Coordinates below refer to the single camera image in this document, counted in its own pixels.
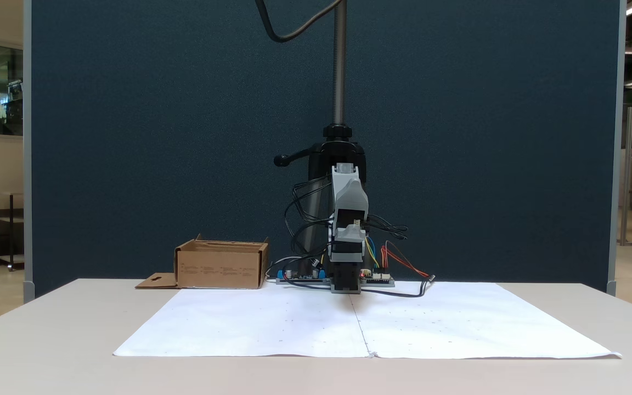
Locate black cart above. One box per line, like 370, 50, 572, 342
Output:
0, 192, 25, 272

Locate dark blue partition panel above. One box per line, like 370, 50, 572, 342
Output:
22, 0, 627, 303

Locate orange wires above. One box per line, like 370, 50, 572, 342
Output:
380, 240, 432, 279

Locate grey-framed circuit board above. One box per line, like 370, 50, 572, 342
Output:
361, 269, 396, 287

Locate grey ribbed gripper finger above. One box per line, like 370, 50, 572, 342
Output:
338, 178, 369, 212

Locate yellow wire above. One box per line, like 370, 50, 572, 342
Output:
364, 236, 381, 269

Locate brown cardboard box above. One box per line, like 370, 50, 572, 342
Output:
135, 234, 270, 290

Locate thick black hanging cable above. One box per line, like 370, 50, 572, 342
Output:
255, 0, 344, 43

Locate blue circuit board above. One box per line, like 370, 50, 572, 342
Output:
275, 267, 331, 285

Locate black cable with white connector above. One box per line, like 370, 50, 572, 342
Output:
359, 274, 436, 298

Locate black and silver tripod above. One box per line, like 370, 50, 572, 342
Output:
273, 0, 370, 278

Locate black servo cable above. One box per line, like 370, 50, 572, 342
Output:
365, 214, 409, 241
285, 178, 333, 275

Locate framed window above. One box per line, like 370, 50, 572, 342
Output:
0, 37, 24, 142

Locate white paper sheet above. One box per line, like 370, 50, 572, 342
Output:
113, 283, 622, 360

